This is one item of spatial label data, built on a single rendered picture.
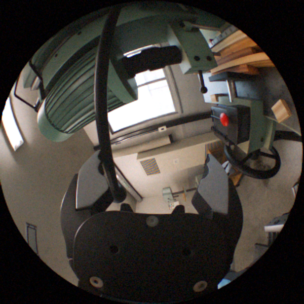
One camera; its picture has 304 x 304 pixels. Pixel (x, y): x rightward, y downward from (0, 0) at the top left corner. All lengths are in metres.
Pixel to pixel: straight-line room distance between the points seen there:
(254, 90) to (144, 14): 0.29
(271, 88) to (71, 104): 0.42
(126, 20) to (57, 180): 1.67
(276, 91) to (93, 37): 0.38
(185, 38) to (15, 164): 1.66
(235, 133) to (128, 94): 0.23
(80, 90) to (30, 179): 1.43
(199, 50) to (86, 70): 0.22
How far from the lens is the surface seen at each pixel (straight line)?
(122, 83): 0.18
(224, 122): 0.23
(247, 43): 0.27
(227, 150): 0.42
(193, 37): 0.27
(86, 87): 0.20
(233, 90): 0.29
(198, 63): 0.23
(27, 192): 1.55
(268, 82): 0.29
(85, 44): 0.27
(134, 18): 0.26
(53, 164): 1.66
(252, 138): 0.28
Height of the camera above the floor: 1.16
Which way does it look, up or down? 12 degrees up
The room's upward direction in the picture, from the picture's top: 104 degrees counter-clockwise
